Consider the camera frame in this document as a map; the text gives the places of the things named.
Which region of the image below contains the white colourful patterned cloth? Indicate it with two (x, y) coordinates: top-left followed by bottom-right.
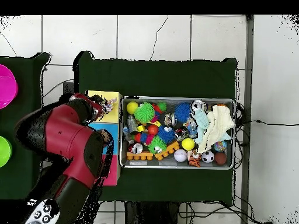
(100, 97), (117, 116)

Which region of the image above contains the green spiky ball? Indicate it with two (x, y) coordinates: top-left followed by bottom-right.
(134, 101), (157, 124)

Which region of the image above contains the mint green cloth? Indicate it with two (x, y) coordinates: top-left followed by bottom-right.
(193, 108), (211, 145)

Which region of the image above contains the cream knitted cloth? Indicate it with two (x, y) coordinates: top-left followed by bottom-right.
(197, 104), (236, 154)

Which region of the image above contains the wooden box with three holes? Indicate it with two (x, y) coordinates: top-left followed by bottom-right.
(87, 90), (123, 187)

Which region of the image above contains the silver mesh bin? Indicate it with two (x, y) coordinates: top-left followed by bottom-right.
(119, 96), (236, 170)

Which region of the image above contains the yellow ball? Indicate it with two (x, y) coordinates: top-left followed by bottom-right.
(126, 101), (140, 116)

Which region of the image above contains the dark green table cloth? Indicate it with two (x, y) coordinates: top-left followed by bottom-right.
(0, 52), (54, 202)
(73, 51), (238, 207)

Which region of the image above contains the green spiky toy with eyes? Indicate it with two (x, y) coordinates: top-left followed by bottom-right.
(147, 136), (168, 155)

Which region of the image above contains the blue spiky ball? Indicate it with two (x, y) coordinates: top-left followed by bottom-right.
(157, 125), (176, 145)
(173, 101), (193, 124)

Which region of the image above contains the pink bowl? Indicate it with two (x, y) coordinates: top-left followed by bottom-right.
(0, 64), (19, 110)

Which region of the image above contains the white baseball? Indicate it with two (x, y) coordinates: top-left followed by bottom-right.
(173, 149), (188, 163)

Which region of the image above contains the green bowl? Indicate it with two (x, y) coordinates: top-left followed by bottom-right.
(0, 135), (13, 168)

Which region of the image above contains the small soccer ball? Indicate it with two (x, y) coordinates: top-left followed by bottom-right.
(201, 150), (215, 163)

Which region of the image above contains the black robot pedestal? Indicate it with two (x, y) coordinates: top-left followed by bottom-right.
(124, 201), (180, 224)

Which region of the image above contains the thin black cable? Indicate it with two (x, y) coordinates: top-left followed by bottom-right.
(235, 119), (299, 127)

